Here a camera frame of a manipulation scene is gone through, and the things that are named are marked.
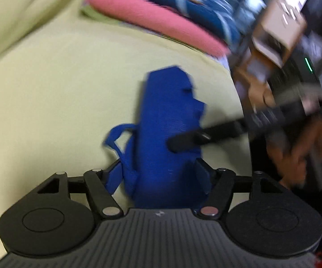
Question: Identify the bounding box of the pink rolled towel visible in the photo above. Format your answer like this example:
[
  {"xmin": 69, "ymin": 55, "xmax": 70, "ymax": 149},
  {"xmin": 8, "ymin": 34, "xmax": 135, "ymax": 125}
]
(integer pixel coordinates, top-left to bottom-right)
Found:
[{"xmin": 85, "ymin": 0, "xmax": 231, "ymax": 57}]

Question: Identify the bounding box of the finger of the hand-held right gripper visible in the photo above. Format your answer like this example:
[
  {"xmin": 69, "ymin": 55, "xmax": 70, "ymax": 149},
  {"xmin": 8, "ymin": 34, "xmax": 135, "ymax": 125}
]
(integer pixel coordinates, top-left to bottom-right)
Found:
[{"xmin": 167, "ymin": 118, "xmax": 251, "ymax": 154}]

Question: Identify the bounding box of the person's right hand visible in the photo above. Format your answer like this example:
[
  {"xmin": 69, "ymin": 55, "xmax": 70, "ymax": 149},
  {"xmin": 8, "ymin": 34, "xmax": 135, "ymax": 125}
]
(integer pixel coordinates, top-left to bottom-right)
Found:
[{"xmin": 269, "ymin": 117, "xmax": 322, "ymax": 188}]

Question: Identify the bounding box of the blue shopping bag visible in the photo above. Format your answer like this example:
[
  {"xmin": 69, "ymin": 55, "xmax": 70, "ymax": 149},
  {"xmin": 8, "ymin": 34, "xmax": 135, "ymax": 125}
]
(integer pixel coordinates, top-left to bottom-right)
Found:
[{"xmin": 102, "ymin": 65, "xmax": 213, "ymax": 210}]

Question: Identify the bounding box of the blue striped towel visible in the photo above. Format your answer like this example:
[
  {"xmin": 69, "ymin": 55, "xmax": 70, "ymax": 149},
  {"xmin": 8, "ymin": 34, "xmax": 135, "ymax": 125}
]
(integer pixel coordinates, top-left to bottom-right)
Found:
[{"xmin": 111, "ymin": 0, "xmax": 242, "ymax": 49}]

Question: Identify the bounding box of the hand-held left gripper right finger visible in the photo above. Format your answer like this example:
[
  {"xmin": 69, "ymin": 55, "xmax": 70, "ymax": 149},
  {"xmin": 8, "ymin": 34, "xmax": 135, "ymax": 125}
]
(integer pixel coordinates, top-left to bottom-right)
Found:
[{"xmin": 193, "ymin": 159, "xmax": 284, "ymax": 220}]

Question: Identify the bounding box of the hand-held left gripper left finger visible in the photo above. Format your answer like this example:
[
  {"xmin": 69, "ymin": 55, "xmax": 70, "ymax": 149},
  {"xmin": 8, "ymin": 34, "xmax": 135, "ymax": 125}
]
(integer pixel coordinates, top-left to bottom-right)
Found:
[{"xmin": 36, "ymin": 159, "xmax": 124, "ymax": 220}]

